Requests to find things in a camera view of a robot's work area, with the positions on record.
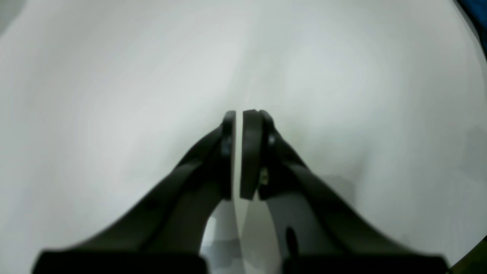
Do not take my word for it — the blue long-sleeve shirt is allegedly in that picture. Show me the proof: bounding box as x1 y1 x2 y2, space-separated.
457 0 487 56

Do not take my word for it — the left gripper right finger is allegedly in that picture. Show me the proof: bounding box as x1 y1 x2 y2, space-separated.
240 110 449 274

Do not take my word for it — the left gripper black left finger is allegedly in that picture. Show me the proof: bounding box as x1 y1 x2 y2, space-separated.
32 111 236 274

